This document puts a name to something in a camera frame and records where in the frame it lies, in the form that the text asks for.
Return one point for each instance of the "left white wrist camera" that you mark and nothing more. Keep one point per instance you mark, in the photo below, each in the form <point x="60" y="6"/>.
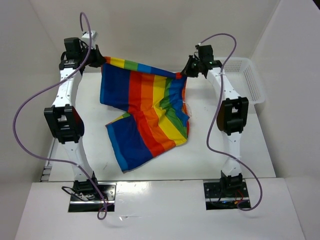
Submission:
<point x="89" y="38"/>

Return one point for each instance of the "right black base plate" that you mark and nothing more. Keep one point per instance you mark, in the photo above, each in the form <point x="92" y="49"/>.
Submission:
<point x="215" y="199"/>

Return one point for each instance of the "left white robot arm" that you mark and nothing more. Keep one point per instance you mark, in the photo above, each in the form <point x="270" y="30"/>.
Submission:
<point x="62" y="117"/>

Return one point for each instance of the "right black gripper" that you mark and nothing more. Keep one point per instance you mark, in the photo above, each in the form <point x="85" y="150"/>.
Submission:
<point x="187" y="71"/>

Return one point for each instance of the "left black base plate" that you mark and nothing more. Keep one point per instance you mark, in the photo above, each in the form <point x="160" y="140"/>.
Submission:
<point x="92" y="202"/>

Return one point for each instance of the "rainbow striped shorts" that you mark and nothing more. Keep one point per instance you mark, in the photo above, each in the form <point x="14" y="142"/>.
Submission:
<point x="155" y="117"/>

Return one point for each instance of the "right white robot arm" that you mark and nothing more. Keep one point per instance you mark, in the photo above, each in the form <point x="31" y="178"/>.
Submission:
<point x="231" y="116"/>

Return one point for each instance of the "white perforated plastic basket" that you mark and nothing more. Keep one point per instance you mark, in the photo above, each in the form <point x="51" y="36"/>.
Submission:
<point x="242" y="75"/>

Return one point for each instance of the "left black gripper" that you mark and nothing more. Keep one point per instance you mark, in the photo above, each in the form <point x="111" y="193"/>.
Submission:
<point x="99" y="59"/>

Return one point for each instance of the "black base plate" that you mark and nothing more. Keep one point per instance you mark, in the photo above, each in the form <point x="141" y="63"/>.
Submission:
<point x="92" y="202"/>
<point x="215" y="199"/>

